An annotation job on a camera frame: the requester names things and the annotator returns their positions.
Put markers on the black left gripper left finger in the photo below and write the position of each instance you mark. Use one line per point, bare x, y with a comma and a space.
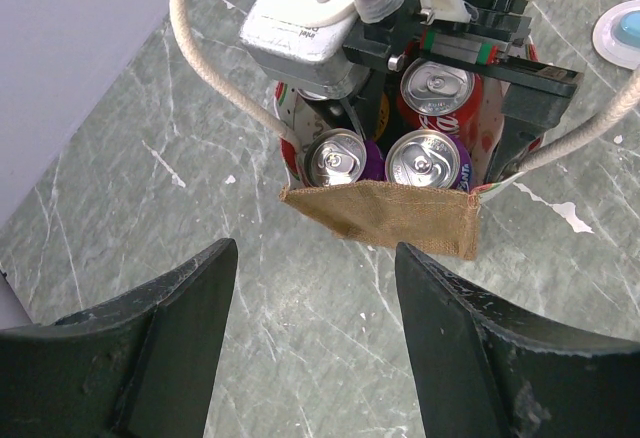
142, 364

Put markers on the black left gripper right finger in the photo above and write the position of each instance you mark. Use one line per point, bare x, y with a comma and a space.
485, 367

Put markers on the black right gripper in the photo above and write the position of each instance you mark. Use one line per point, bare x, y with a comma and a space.
537, 97

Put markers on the red cola can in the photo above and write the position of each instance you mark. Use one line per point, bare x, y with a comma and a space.
441, 98

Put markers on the purple fanta can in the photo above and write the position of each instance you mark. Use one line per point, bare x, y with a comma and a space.
340, 156
429, 158

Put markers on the watermelon canvas bag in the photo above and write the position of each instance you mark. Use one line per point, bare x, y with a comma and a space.
437, 221

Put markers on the purple Fanta can front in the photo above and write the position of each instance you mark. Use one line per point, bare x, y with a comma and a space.
340, 156

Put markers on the black yellow beverage can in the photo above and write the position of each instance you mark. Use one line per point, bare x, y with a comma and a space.
383, 118

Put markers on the blue correction tape package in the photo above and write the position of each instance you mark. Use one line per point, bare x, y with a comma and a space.
615, 35

